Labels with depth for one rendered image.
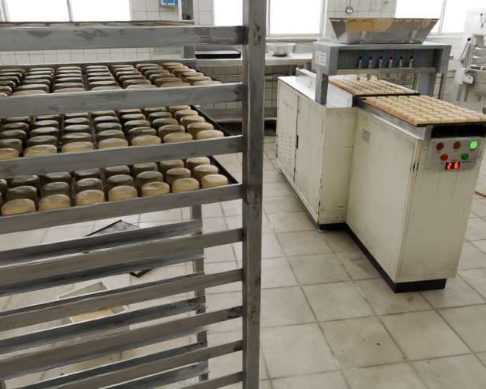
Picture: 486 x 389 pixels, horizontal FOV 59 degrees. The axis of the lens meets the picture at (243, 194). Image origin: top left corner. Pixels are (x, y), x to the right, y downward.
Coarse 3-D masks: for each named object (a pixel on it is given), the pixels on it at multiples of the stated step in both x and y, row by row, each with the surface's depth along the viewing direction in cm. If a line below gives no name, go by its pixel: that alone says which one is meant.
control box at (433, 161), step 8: (432, 144) 188; (448, 144) 189; (464, 144) 190; (480, 144) 191; (432, 152) 189; (440, 152) 190; (448, 152) 190; (456, 152) 191; (464, 152) 192; (472, 152) 192; (432, 160) 191; (440, 160) 191; (448, 160) 192; (456, 160) 193; (464, 160) 193; (472, 160) 194; (424, 168) 194; (432, 168) 192; (440, 168) 193; (456, 168) 194
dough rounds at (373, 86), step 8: (336, 80) 292; (344, 80) 292; (352, 80) 292; (360, 80) 293; (376, 80) 295; (344, 88) 270; (352, 88) 263; (360, 88) 263; (368, 88) 263; (376, 88) 267; (384, 88) 263; (392, 88) 263; (400, 88) 264
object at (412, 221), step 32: (384, 128) 220; (448, 128) 206; (384, 160) 222; (416, 160) 193; (480, 160) 198; (352, 192) 267; (384, 192) 224; (416, 192) 200; (448, 192) 202; (352, 224) 270; (384, 224) 226; (416, 224) 206; (448, 224) 209; (384, 256) 228; (416, 256) 214; (448, 256) 217; (416, 288) 226
